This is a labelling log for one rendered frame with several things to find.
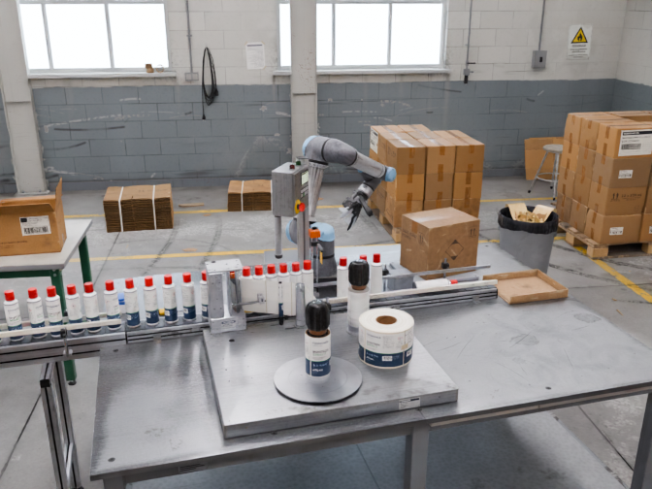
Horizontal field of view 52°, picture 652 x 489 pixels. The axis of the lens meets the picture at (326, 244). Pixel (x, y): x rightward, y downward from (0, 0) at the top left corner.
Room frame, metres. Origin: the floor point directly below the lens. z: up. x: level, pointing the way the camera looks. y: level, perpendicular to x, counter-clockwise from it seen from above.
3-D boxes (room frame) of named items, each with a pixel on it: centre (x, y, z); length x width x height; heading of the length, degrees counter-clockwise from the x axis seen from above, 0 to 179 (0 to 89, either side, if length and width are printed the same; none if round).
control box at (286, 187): (2.71, 0.15, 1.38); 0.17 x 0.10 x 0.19; 160
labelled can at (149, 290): (2.47, 0.71, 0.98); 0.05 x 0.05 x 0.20
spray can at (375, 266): (2.73, -0.22, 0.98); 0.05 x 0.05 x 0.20
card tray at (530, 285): (2.93, -0.94, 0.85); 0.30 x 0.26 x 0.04; 105
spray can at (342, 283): (2.69, -0.07, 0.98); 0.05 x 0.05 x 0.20
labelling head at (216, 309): (2.46, 0.40, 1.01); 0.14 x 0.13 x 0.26; 105
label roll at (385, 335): (2.21, -0.22, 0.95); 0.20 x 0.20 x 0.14
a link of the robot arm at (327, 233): (3.04, 0.02, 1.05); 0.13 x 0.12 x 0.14; 48
